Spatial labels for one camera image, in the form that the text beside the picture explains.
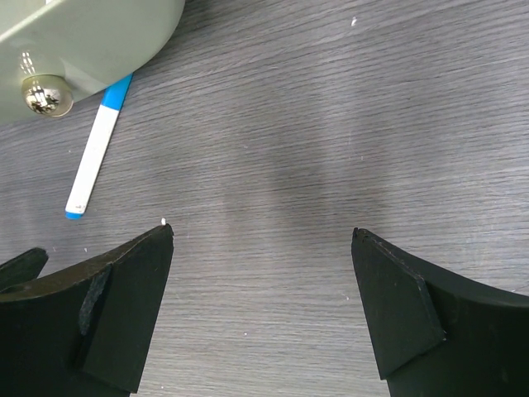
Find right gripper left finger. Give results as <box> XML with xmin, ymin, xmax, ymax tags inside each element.
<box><xmin>1</xmin><ymin>224</ymin><xmax>174</xmax><ymax>396</ymax></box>

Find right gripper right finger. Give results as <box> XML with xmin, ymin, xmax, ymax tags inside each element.
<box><xmin>351</xmin><ymin>228</ymin><xmax>528</xmax><ymax>396</ymax></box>

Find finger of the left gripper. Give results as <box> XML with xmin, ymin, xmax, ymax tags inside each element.
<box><xmin>0</xmin><ymin>247</ymin><xmax>49</xmax><ymax>291</ymax></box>

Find cream round drawer cabinet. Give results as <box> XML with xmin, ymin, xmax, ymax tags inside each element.
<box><xmin>1</xmin><ymin>1</ymin><xmax>185</xmax><ymax>123</ymax></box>

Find white marker blue cap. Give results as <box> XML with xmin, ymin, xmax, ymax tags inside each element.
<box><xmin>64</xmin><ymin>74</ymin><xmax>133</xmax><ymax>220</ymax></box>

